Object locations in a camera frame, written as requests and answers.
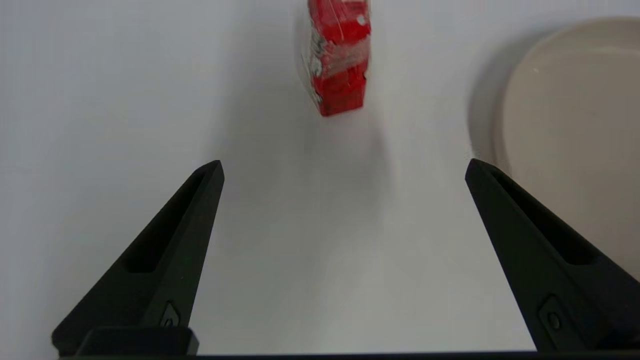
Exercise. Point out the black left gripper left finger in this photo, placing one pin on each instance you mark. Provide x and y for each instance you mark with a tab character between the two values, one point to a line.
170	260

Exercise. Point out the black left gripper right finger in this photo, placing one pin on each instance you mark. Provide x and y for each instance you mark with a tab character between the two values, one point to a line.
530	250

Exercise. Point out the red milk carton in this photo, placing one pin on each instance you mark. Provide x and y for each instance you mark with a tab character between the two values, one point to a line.
342	60

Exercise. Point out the beige round plate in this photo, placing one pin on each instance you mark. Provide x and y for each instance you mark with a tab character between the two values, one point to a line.
580	130

